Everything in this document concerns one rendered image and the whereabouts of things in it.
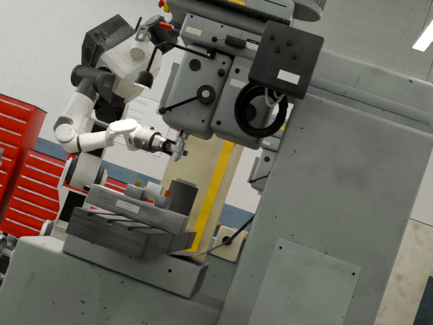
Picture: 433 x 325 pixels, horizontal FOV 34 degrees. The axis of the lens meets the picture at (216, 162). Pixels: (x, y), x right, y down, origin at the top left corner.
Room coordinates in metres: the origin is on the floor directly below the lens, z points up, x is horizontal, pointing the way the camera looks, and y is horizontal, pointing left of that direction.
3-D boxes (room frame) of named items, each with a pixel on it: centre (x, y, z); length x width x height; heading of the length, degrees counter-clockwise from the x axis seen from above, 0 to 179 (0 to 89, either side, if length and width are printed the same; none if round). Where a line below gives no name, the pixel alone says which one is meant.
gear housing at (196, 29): (2.69, 0.11, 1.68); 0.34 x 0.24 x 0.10; 84
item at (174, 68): (2.71, 0.27, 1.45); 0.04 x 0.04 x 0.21; 84
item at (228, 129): (2.68, -0.04, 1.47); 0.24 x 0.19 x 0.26; 174
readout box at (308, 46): (2.33, -0.10, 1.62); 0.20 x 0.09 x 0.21; 84
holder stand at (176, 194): (3.10, 0.10, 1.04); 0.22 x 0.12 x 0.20; 1
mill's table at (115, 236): (2.66, 0.16, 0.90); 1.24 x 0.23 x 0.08; 174
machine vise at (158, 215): (2.53, 0.21, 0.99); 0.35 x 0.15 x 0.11; 85
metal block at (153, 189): (2.53, 0.18, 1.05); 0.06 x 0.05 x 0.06; 175
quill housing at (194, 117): (2.70, 0.15, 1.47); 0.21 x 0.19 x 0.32; 174
